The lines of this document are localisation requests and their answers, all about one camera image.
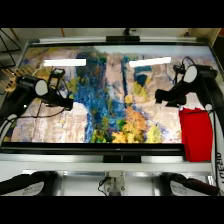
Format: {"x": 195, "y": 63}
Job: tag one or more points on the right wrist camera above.
{"x": 178, "y": 69}

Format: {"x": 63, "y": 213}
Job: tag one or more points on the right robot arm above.
{"x": 207, "y": 80}

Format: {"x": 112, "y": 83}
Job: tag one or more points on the red garment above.
{"x": 196, "y": 133}

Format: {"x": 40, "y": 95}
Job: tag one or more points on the silver frame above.
{"x": 80, "y": 165}

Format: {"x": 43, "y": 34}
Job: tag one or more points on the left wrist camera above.
{"x": 57, "y": 74}

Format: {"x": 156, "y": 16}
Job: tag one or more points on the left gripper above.
{"x": 61, "y": 100}

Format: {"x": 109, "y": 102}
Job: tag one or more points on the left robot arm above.
{"x": 27, "y": 85}

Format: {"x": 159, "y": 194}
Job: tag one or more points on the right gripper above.
{"x": 171, "y": 95}

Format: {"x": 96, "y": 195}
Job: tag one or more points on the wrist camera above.
{"x": 57, "y": 74}
{"x": 178, "y": 69}

